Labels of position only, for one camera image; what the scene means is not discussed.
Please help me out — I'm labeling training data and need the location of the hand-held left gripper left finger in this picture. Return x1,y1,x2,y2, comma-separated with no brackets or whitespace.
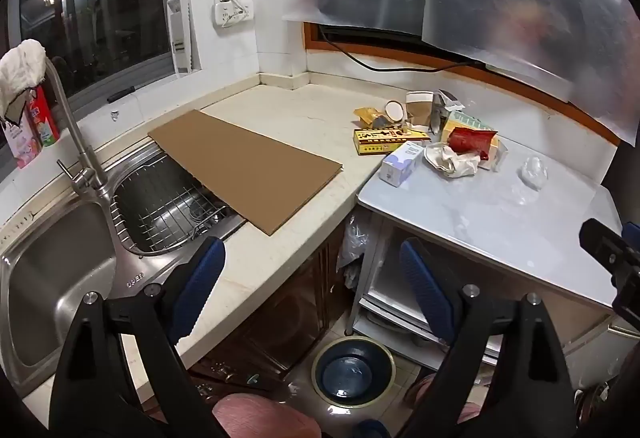
47,235,228,438

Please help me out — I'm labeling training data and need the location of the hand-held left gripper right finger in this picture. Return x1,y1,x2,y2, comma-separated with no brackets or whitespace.
399,238,583,438

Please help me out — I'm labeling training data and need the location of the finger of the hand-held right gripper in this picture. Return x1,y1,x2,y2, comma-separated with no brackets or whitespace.
579,218,640,320

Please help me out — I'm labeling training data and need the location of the round trash bin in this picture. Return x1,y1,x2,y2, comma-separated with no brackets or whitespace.
311,335,397,408

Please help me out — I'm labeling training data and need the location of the pale green packet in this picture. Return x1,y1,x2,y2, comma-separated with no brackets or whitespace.
442,110,501,135

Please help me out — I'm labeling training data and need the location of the yellow snack bag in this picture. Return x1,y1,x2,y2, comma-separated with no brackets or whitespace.
354,106,389,129

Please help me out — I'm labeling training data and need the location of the white cabinet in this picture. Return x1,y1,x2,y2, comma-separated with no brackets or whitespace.
350,137,632,369

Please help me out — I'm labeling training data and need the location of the clear plastic bag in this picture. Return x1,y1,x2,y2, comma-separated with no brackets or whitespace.
336,215,374,292

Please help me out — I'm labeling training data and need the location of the dark wooden cabinet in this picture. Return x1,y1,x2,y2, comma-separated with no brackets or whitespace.
189,218,352,395

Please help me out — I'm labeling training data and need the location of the crumpled clear plastic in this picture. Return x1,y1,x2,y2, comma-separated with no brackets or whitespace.
520,155,549,192

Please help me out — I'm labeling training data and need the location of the brown cardboard sheet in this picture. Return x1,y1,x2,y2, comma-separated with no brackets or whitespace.
148,111,345,236

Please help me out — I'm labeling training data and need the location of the white blue carton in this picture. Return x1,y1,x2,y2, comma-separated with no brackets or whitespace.
378,140,426,188

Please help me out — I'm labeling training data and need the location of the crumpled white wrapper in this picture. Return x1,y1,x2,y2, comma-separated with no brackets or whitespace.
424,141,482,180

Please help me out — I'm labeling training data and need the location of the yellow printed box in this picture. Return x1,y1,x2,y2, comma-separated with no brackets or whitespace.
353,125,432,156

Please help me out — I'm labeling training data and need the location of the red packet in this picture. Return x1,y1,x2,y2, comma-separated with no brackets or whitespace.
447,126,499,163

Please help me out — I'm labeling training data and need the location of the stainless steel double sink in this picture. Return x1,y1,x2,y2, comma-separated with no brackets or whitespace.
0,138,251,399

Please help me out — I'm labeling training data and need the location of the person's leg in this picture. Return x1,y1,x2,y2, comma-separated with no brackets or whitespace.
212,393,324,438

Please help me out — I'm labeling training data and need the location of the blue cloth bag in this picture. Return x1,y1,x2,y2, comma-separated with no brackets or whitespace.
352,419,391,438

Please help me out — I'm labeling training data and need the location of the metal cookware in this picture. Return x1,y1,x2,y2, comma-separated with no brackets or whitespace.
575,380,624,430

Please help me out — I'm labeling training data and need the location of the silver foil packet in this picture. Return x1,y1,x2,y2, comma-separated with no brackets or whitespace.
429,89,466,135

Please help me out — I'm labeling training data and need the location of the paper cup with brown sleeve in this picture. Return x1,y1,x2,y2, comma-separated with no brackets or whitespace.
405,91,436,126

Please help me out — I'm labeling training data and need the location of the steel kitchen faucet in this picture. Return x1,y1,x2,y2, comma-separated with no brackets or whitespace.
44,58,112,205

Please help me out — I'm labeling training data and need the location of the red detergent bottle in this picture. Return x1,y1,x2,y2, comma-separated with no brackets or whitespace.
27,85,61,148

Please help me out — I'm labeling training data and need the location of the pink packet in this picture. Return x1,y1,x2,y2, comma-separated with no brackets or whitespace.
0,117,43,170

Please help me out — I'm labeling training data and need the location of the white plastic grater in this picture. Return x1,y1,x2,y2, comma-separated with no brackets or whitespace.
166,0,194,78

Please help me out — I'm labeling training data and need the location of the white cloth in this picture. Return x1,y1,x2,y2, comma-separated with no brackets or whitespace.
0,39,47,115

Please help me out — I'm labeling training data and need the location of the glass window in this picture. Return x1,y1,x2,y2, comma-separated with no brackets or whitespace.
7,0,174,100

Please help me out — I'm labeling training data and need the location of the wire dish rack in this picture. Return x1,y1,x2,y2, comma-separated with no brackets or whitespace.
110,157,236,260

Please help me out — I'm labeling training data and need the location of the wooden window frame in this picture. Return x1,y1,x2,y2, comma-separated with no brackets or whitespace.
302,20,622,147

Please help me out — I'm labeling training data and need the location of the black cable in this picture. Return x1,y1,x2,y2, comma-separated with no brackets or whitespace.
317,23,487,72

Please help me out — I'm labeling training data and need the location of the white wall socket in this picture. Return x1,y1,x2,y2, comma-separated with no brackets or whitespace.
212,0,254,26

